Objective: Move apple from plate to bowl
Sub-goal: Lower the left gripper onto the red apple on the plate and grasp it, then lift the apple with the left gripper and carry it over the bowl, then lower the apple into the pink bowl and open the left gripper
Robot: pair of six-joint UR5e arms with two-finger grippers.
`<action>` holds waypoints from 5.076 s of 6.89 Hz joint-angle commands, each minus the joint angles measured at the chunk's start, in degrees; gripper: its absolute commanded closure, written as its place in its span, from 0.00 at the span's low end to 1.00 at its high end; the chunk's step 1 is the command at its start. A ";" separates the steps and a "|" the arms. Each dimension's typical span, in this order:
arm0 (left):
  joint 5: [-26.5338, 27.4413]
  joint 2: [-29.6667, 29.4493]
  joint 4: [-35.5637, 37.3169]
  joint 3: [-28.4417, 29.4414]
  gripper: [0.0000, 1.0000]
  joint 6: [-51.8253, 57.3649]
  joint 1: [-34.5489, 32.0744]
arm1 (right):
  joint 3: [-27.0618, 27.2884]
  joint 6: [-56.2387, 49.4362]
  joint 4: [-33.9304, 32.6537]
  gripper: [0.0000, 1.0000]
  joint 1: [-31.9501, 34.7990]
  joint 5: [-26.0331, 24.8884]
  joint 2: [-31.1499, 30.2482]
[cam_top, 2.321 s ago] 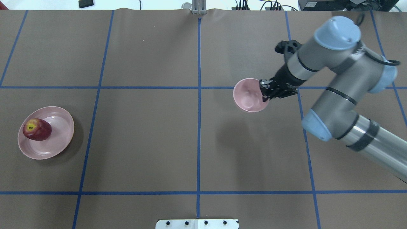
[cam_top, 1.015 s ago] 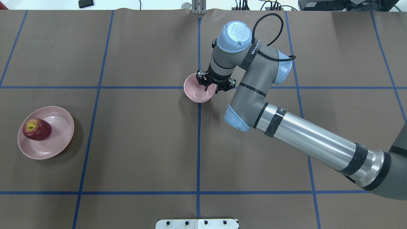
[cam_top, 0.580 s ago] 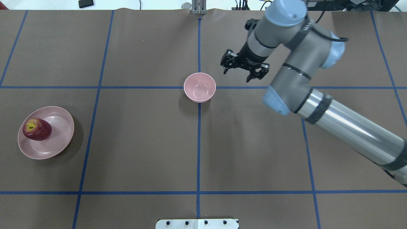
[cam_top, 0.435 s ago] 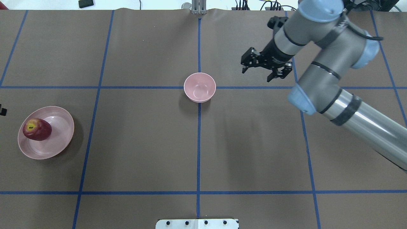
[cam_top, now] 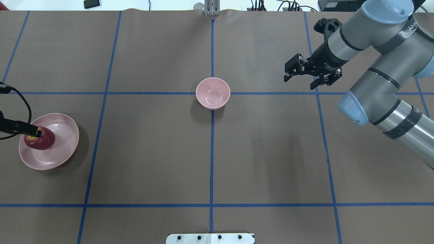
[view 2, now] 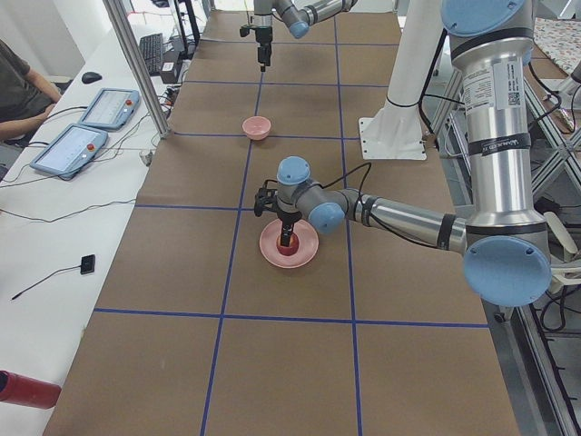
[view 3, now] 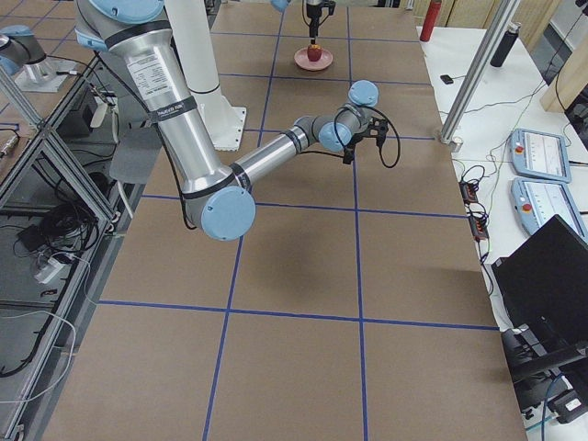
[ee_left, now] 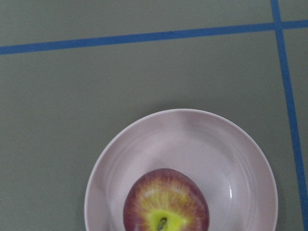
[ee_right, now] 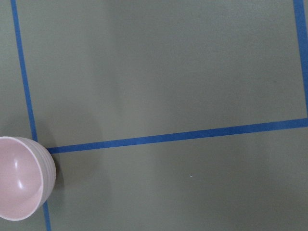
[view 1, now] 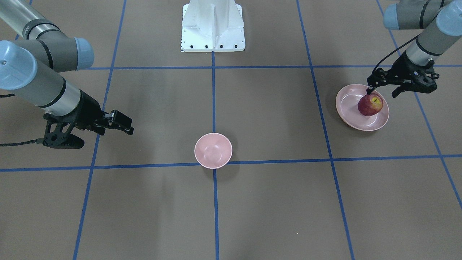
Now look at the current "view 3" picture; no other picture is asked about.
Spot blue teach pendant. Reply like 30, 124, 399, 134
511, 177, 587, 241
509, 129, 571, 183

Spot brown paper table cover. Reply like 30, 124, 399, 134
43, 4, 525, 440

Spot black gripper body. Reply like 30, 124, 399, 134
344, 135, 363, 159
306, 5, 322, 30

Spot near blue teach pendant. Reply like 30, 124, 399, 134
511, 177, 587, 241

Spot black bottle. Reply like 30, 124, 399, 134
490, 21, 521, 68

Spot black laptop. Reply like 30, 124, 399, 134
490, 213, 588, 350

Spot far blue teach pendant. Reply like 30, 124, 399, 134
509, 129, 571, 183

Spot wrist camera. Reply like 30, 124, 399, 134
322, 0, 336, 17
364, 118, 389, 149

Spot pink plate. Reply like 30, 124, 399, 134
294, 48, 334, 72

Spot red bottle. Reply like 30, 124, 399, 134
419, 0, 443, 42

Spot aluminium frame post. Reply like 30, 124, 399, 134
438, 0, 520, 153

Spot red apple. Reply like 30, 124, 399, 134
307, 43, 322, 62

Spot small black square device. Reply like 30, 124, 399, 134
440, 74, 454, 85

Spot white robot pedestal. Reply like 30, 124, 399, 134
164, 0, 247, 152

